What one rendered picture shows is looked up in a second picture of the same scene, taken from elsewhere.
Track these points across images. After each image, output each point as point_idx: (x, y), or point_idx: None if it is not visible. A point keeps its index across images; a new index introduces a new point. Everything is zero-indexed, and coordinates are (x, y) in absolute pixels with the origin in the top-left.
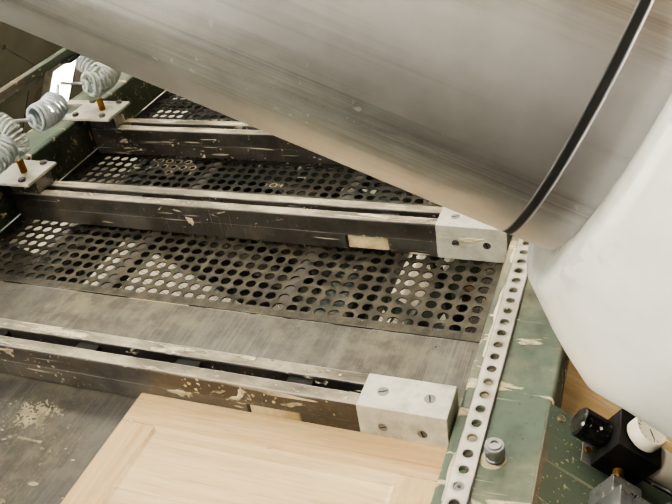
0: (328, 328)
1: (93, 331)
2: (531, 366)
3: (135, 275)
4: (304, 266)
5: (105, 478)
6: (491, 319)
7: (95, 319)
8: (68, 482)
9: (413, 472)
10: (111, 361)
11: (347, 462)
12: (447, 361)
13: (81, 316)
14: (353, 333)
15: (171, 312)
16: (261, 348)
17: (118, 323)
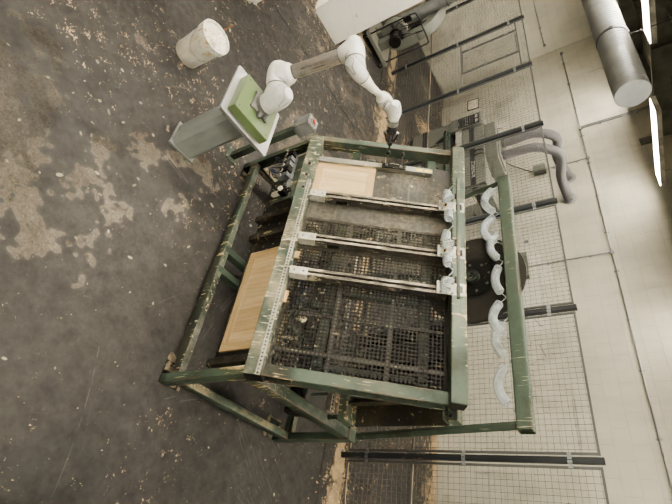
0: (338, 219)
1: (393, 218)
2: (296, 202)
3: (393, 234)
4: (349, 237)
5: (368, 186)
6: (303, 212)
7: (395, 221)
8: (376, 188)
9: (316, 189)
10: (376, 197)
11: (327, 190)
12: (312, 212)
13: (399, 222)
14: (332, 218)
15: (377, 223)
16: (351, 214)
17: (388, 220)
